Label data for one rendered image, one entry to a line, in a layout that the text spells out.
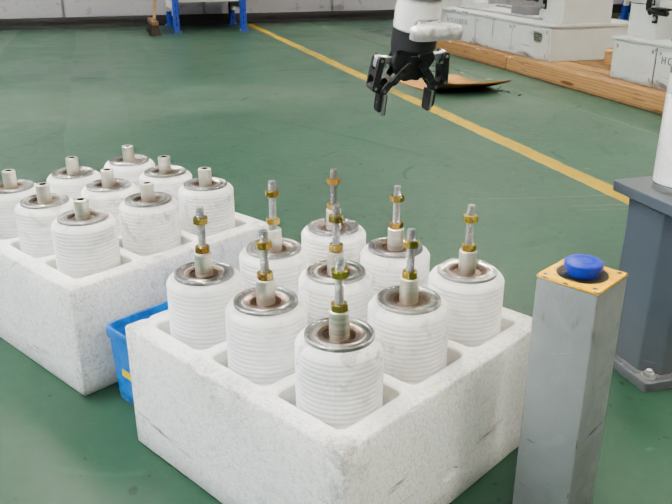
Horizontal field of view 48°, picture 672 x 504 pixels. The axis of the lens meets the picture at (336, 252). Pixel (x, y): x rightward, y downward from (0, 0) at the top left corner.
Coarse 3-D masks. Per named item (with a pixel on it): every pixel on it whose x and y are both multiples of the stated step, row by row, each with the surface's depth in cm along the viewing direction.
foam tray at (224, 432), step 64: (512, 320) 100; (192, 384) 90; (256, 384) 85; (384, 384) 85; (448, 384) 85; (512, 384) 97; (192, 448) 94; (256, 448) 84; (320, 448) 75; (384, 448) 78; (448, 448) 89; (512, 448) 102
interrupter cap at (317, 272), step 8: (312, 264) 97; (320, 264) 98; (352, 264) 98; (360, 264) 97; (312, 272) 95; (320, 272) 96; (352, 272) 96; (360, 272) 95; (312, 280) 94; (320, 280) 93; (328, 280) 93; (344, 280) 93; (352, 280) 93
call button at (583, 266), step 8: (568, 256) 80; (576, 256) 80; (584, 256) 80; (592, 256) 80; (568, 264) 79; (576, 264) 78; (584, 264) 78; (592, 264) 78; (600, 264) 78; (568, 272) 80; (576, 272) 78; (584, 272) 78; (592, 272) 78; (600, 272) 78
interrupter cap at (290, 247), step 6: (282, 240) 106; (288, 240) 106; (294, 240) 105; (252, 246) 104; (282, 246) 104; (288, 246) 104; (294, 246) 104; (300, 246) 103; (252, 252) 101; (258, 252) 102; (270, 252) 102; (276, 252) 102; (282, 252) 102; (288, 252) 102; (294, 252) 101; (270, 258) 100; (276, 258) 100; (282, 258) 100
